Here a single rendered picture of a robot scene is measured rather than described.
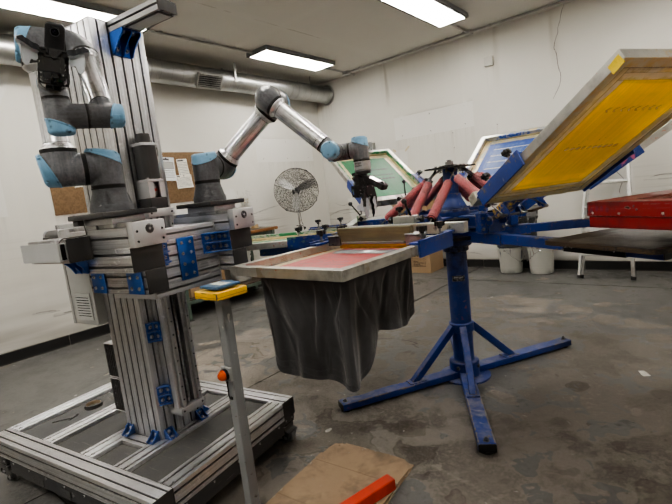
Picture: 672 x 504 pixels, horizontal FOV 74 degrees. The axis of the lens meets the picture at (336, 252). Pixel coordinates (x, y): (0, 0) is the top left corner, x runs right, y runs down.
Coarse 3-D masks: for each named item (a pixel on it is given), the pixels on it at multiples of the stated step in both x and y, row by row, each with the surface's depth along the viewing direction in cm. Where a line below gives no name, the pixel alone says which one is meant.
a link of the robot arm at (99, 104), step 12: (72, 36) 152; (72, 48) 152; (96, 60) 153; (84, 72) 146; (96, 72) 147; (84, 84) 144; (96, 84) 143; (96, 96) 140; (108, 96) 143; (96, 108) 136; (108, 108) 138; (120, 108) 140; (96, 120) 136; (108, 120) 138; (120, 120) 140
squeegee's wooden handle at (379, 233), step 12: (348, 228) 211; (360, 228) 206; (372, 228) 201; (384, 228) 197; (396, 228) 193; (408, 228) 189; (348, 240) 211; (360, 240) 207; (372, 240) 203; (384, 240) 198; (396, 240) 194
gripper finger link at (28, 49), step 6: (18, 36) 104; (18, 42) 106; (24, 42) 106; (30, 42) 109; (24, 48) 108; (30, 48) 110; (36, 48) 110; (24, 54) 108; (30, 54) 110; (36, 54) 112; (24, 60) 108
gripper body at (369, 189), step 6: (354, 174) 202; (360, 174) 201; (366, 174) 201; (360, 180) 201; (354, 186) 202; (360, 186) 199; (366, 186) 198; (372, 186) 202; (354, 192) 203; (360, 192) 201; (366, 192) 198; (372, 192) 202
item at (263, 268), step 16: (272, 256) 193; (288, 256) 197; (304, 256) 205; (384, 256) 158; (400, 256) 166; (240, 272) 173; (256, 272) 167; (272, 272) 161; (288, 272) 156; (304, 272) 150; (320, 272) 146; (336, 272) 141; (352, 272) 144; (368, 272) 151
